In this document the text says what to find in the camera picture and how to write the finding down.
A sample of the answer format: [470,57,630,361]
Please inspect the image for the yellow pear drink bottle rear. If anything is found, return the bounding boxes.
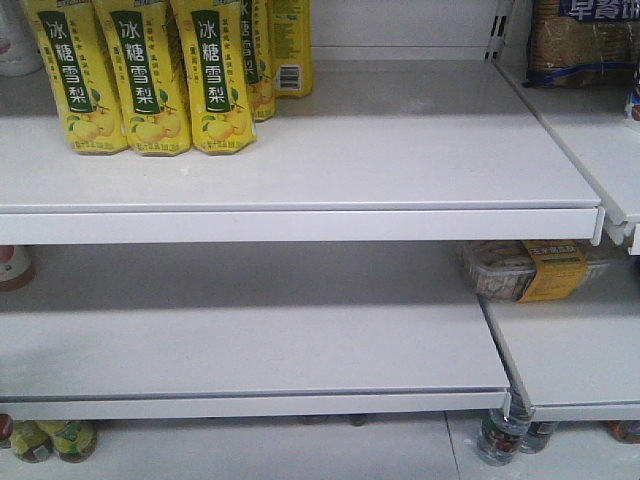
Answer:
[240,0,276,122]

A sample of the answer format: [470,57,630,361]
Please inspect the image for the right orange C100 juice bottle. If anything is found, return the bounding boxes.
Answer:
[1,245,36,292]

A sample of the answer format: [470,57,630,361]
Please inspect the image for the white metal shelf unit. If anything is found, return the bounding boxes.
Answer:
[1,1,639,479]

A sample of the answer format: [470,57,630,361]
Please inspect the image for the yellow pear drink bottle right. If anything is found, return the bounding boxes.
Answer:
[171,1,256,155]

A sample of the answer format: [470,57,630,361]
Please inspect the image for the clear cookie box yellow band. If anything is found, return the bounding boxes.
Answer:
[459,240,623,302]

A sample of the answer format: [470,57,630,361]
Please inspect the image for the yellow pear drink bottle middle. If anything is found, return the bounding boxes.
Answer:
[92,0,192,156]

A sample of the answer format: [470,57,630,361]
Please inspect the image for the yellow lemon tea bottle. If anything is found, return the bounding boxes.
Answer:
[36,420,98,463]
[10,420,53,463]

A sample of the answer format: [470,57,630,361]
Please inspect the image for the yellow pear drink bottle barcode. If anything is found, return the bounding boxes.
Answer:
[269,0,314,98]

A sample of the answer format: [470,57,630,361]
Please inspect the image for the clear water bottle red label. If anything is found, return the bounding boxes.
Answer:
[476,408,531,466]

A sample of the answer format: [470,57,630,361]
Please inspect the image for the white peach drink bottle right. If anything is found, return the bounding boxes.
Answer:
[1,0,43,77]

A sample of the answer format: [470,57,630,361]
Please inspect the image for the yellow pear drink bottle left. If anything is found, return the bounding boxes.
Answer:
[21,1,129,155]

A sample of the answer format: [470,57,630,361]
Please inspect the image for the clear water bottle green label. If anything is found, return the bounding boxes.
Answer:
[519,421,559,454]

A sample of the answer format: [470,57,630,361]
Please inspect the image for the yellow pear drink bottle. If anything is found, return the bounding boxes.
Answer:
[92,0,192,156]
[240,0,276,122]
[21,1,129,155]
[171,1,256,155]

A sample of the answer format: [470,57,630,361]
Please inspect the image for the biscuit bag blue label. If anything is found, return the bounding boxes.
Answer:
[527,0,639,88]

